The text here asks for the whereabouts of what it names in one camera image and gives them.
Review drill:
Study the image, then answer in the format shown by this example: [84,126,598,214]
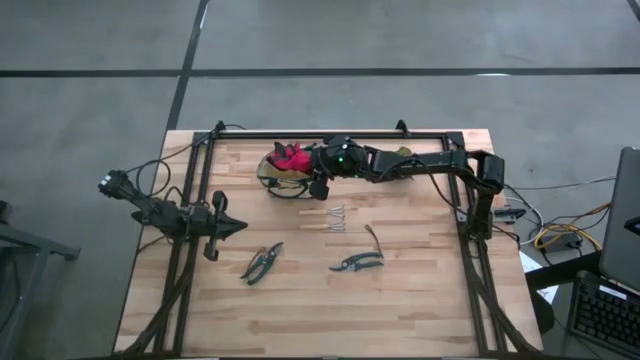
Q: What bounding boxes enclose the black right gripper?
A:
[299,134,372,201]

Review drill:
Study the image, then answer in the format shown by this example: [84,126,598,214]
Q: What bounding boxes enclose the beige green-trimmed gardening bag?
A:
[256,142,321,200]

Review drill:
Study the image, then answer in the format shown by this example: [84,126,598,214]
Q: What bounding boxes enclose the dark green pruning shears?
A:
[239,241,285,287]

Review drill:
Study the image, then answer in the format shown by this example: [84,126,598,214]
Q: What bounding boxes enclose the black metal stand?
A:
[0,199,81,360]

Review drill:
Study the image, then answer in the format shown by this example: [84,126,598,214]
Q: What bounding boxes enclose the red garden gloves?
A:
[267,143,315,175]

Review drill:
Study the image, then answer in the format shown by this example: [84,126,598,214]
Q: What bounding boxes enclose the black side desk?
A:
[524,249,640,360]

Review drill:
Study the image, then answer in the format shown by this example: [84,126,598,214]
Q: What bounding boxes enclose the white cable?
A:
[504,174,617,246]

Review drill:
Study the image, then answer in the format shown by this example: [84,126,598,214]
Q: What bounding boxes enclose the grey power box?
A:
[542,232,584,254]

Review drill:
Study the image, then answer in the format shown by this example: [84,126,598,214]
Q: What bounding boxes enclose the white paper sheet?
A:
[518,249,560,305]

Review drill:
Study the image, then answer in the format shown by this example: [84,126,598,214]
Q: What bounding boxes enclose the black clamp device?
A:
[494,207,527,224]

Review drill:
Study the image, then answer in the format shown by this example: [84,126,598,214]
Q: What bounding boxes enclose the grey laptop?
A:
[598,146,640,294]

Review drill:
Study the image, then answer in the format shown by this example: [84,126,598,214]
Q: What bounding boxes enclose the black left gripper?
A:
[187,190,249,262]

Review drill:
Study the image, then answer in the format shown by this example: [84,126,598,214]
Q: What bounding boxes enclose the yellow cable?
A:
[533,202,612,251]

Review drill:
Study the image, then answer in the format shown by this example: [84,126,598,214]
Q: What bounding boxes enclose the black keyboard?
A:
[569,272,640,359]

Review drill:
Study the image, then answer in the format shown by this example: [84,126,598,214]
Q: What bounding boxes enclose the black aluminium table frame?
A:
[119,119,541,359]

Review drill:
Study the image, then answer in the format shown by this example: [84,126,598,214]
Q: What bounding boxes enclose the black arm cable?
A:
[124,122,247,199]

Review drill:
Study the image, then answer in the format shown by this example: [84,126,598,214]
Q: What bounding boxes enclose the black pruning shears brown strap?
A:
[328,224,386,274]

